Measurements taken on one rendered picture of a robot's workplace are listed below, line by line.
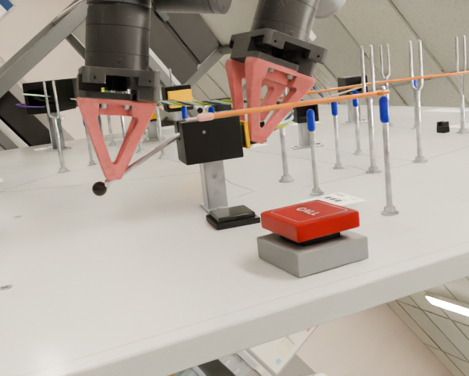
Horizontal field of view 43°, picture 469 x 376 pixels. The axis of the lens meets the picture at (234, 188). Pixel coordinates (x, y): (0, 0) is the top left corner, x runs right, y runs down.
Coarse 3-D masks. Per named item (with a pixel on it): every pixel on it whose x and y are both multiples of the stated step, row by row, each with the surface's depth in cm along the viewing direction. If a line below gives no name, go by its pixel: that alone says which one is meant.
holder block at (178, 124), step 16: (176, 128) 58; (192, 128) 55; (208, 128) 56; (224, 128) 56; (240, 128) 56; (192, 144) 55; (208, 144) 56; (224, 144) 56; (240, 144) 57; (192, 160) 56; (208, 160) 56
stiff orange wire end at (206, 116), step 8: (336, 96) 47; (344, 96) 47; (352, 96) 48; (360, 96) 48; (368, 96) 48; (280, 104) 46; (288, 104) 46; (296, 104) 46; (304, 104) 46; (224, 112) 44; (232, 112) 44; (240, 112) 45; (248, 112) 45; (256, 112) 45; (200, 120) 44
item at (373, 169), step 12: (360, 48) 66; (372, 48) 65; (360, 60) 66; (372, 60) 65; (372, 72) 65; (372, 84) 65; (372, 96) 66; (372, 108) 67; (372, 120) 67; (372, 132) 67; (372, 144) 67; (372, 156) 68; (372, 168) 68
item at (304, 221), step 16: (288, 208) 42; (304, 208) 42; (320, 208) 41; (336, 208) 41; (272, 224) 41; (288, 224) 39; (304, 224) 38; (320, 224) 39; (336, 224) 39; (352, 224) 40; (304, 240) 38; (320, 240) 40
